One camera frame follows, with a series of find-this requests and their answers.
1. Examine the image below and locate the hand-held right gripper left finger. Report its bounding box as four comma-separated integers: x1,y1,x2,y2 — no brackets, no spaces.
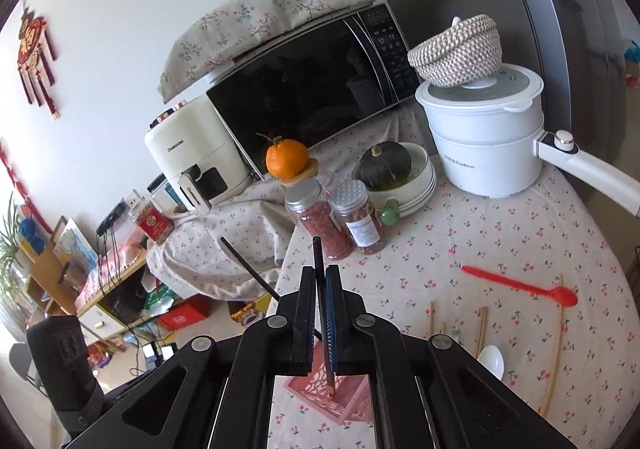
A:
65,268,318,449

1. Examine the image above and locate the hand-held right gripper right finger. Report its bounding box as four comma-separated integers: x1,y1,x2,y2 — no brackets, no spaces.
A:
326,267,576,449

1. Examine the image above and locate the black chopstick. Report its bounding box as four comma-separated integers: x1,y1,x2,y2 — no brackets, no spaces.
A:
220,237,323,342
312,236,337,400

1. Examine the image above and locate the pink perforated utensil holder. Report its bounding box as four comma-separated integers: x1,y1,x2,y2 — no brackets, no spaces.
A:
285,339,373,425

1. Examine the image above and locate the brown wooden chopstick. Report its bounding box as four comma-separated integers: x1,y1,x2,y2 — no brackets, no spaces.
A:
472,306,489,357

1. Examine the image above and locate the white ceramic spoon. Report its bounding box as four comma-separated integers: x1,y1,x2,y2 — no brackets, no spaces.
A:
475,345,505,380

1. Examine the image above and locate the long light wooden chopstick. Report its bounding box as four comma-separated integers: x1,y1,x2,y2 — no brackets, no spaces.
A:
537,274,563,417

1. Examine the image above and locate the red plastic spoon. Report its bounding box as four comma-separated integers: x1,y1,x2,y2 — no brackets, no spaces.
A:
461,265,578,307

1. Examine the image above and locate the colourful printed box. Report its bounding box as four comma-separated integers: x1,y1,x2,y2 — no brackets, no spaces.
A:
230,301,271,328

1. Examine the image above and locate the tall jar of red berries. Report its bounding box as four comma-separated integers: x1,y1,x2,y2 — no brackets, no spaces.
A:
285,178,353,260

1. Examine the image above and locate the wooden shelf unit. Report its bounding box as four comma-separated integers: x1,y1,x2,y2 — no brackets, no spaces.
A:
20,216,101,317

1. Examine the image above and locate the small labelled spice jar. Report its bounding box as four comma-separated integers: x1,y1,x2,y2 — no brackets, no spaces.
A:
330,180,385,255

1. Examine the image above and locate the small green object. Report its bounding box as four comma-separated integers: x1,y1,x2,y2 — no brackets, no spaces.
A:
377,199,401,225

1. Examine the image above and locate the red box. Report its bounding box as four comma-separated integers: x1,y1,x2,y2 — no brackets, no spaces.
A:
157,296,211,330

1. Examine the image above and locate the green potted plant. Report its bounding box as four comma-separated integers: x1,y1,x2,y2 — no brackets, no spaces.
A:
0,194,28,295

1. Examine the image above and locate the cherry print tablecloth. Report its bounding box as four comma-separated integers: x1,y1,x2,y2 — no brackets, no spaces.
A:
145,104,636,449

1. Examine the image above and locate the glass jar with wooden lid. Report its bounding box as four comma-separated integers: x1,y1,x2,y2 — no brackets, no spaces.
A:
279,160,335,202

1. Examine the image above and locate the orange mandarin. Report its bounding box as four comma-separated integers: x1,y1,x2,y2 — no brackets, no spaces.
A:
265,133,310,180

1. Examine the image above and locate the dark green pumpkin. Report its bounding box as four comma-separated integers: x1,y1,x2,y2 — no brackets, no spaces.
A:
352,144,413,192

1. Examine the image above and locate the red tin jar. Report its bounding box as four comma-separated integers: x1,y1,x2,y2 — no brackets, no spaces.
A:
127,201,176,246

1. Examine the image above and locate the white air fryer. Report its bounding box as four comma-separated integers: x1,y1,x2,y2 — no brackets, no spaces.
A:
145,95,251,216

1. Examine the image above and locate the white electric cooking pot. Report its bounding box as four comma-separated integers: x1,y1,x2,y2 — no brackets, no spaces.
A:
415,64,640,217

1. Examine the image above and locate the black microwave oven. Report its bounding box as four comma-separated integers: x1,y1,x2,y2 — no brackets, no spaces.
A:
206,0,421,182

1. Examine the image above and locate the grey refrigerator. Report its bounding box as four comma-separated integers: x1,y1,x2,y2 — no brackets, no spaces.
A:
487,0,640,170

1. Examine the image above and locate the red wall garland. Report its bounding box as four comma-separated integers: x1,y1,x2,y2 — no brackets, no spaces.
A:
0,144,51,235

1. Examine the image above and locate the woven rope basket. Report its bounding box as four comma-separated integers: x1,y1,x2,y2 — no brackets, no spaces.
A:
407,14,503,88

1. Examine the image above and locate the red tasselled wall ornament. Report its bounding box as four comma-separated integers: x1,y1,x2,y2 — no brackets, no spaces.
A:
17,9,61,120

